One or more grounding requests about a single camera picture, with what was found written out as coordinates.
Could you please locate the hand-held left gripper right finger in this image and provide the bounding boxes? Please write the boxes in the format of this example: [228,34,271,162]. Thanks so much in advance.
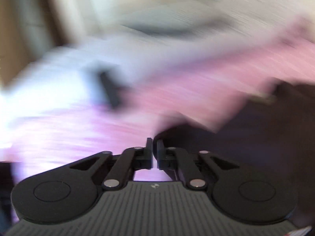
[157,139,240,191]

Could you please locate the dark brown garment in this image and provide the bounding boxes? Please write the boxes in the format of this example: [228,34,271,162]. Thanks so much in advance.
[153,79,315,227]

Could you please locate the pink floral blanket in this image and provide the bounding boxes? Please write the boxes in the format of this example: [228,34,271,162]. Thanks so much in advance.
[0,17,315,185]

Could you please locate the grey pillow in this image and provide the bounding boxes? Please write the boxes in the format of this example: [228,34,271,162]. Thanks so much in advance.
[120,13,222,37]

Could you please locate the brown wooden furniture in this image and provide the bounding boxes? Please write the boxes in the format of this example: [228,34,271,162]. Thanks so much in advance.
[0,0,67,85]

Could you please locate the white striped mattress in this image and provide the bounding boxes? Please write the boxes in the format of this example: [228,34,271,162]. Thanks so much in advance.
[0,37,138,121]

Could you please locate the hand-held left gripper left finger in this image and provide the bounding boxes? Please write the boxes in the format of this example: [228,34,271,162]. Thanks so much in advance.
[70,138,153,191]

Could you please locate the black mattress tag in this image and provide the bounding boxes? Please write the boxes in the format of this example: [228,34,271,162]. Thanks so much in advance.
[98,70,121,109]

